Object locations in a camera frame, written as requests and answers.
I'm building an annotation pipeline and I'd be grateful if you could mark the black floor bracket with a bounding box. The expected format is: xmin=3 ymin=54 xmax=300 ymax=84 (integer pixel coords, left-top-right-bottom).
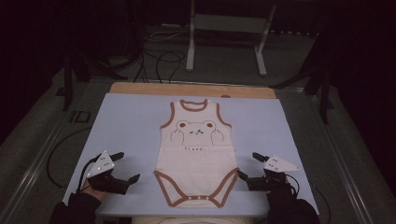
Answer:
xmin=69 ymin=110 xmax=92 ymax=124

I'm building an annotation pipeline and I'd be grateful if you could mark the white metal stand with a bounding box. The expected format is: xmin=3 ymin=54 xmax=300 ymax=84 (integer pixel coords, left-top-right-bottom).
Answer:
xmin=185 ymin=0 xmax=277 ymax=77

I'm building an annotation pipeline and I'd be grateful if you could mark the person's left hand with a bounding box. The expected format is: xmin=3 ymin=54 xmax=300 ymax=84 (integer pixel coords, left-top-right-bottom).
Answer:
xmin=80 ymin=181 xmax=107 ymax=203

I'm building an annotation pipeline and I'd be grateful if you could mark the left hand-held gripper black cable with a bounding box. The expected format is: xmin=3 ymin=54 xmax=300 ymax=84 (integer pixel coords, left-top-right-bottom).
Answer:
xmin=76 ymin=154 xmax=101 ymax=192

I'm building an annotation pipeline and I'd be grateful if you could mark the hand-held gripper black cable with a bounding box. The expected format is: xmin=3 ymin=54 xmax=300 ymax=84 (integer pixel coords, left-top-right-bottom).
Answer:
xmin=284 ymin=173 xmax=332 ymax=224
xmin=76 ymin=154 xmax=101 ymax=192

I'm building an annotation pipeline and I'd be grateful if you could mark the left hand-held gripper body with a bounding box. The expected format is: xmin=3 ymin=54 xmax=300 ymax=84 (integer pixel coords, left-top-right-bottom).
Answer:
xmin=86 ymin=150 xmax=130 ymax=195

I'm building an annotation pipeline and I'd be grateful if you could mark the long black floor cable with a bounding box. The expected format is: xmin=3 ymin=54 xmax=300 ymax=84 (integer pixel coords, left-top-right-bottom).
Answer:
xmin=46 ymin=125 xmax=92 ymax=189

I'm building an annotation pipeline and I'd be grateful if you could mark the light blue table mat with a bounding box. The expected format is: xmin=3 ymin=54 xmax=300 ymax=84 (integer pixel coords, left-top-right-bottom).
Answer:
xmin=62 ymin=92 xmax=319 ymax=217

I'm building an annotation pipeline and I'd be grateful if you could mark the black metal stand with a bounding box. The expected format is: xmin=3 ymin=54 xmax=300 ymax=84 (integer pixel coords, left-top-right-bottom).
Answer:
xmin=270 ymin=31 xmax=335 ymax=125
xmin=55 ymin=46 xmax=129 ymax=111

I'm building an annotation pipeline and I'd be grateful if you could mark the white floor cable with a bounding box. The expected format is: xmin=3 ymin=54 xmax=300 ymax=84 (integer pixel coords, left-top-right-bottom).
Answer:
xmin=144 ymin=26 xmax=191 ymax=43

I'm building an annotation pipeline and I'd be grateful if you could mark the right hand-held gripper black cable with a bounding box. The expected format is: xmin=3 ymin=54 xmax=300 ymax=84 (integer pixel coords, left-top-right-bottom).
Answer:
xmin=284 ymin=173 xmax=332 ymax=224

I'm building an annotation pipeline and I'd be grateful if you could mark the tangle of black floor cables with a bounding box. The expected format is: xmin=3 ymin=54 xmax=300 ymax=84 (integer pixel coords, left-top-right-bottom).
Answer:
xmin=134 ymin=49 xmax=187 ymax=84

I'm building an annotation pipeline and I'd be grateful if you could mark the metal floor rail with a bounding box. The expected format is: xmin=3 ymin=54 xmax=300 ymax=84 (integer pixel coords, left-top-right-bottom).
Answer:
xmin=0 ymin=77 xmax=94 ymax=224
xmin=306 ymin=90 xmax=396 ymax=224

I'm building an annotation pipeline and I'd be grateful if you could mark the cream baby bodysuit brown trim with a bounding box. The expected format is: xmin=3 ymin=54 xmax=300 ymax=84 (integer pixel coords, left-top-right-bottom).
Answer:
xmin=153 ymin=98 xmax=240 ymax=209

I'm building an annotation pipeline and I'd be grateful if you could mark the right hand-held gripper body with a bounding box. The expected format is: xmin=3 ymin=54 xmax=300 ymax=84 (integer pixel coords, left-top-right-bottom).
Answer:
xmin=247 ymin=154 xmax=301 ymax=192

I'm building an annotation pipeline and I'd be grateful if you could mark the wooden table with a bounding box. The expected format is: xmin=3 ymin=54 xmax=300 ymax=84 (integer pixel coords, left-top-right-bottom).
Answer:
xmin=108 ymin=81 xmax=277 ymax=100

